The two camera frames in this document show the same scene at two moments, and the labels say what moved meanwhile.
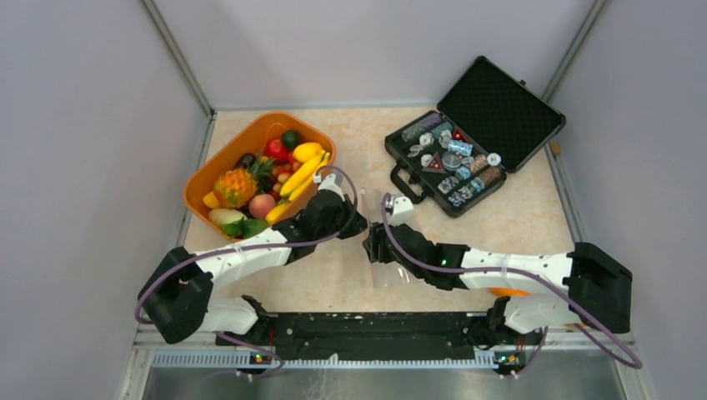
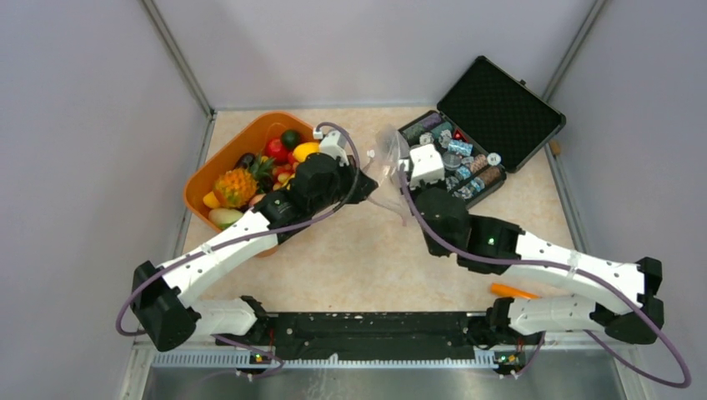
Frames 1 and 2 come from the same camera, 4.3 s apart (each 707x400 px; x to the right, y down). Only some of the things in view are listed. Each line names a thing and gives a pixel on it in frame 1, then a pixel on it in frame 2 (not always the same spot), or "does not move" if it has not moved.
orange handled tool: [507, 292] does not move
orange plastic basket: [253, 142] does not move
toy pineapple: [237, 188] does not move
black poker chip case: [488, 125] does not move
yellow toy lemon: [306, 151] does not move
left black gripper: [357, 225] -> [365, 186]
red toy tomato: [274, 149] does not move
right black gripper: [375, 244] -> [414, 192]
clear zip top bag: [384, 275] -> [390, 148]
